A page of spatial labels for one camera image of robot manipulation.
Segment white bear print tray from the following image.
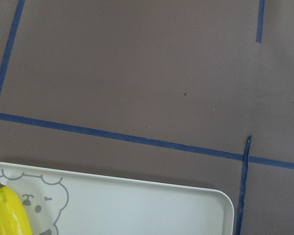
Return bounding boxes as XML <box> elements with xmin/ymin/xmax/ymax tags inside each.
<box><xmin>0</xmin><ymin>163</ymin><xmax>234</xmax><ymax>235</ymax></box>

